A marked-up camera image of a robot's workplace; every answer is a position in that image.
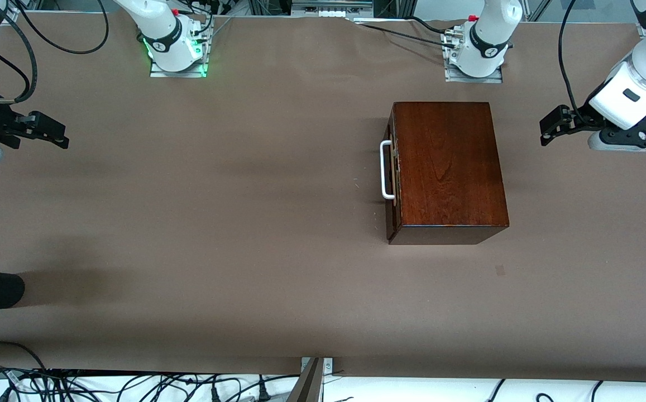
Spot brown paper table cover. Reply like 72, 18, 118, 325
0, 12, 646, 376

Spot gray metal strut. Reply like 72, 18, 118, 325
286, 358, 325, 402

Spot wooden drawer with white handle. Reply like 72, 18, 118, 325
380, 120, 403, 224

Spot black arched cable loop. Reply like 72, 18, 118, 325
0, 341, 50, 372

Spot white power strip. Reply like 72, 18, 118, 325
292, 0, 374, 18

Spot arm black gripper cable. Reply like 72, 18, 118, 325
558, 0, 592, 121
0, 0, 39, 106

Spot long looping black cable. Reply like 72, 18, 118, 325
13, 0, 110, 55

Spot right arm black gripper cable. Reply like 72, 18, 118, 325
0, 0, 39, 106

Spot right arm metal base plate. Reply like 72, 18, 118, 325
150, 22, 212, 78

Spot dark brown wooden cabinet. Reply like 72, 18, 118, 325
385, 102, 510, 246

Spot tangled black cables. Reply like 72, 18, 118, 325
0, 364, 301, 402

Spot left arm black gripper cable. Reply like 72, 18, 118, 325
558, 0, 592, 121

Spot small silver corner bracket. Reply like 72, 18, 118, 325
300, 357, 334, 374

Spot thin black power cable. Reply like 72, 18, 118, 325
356, 17, 457, 48

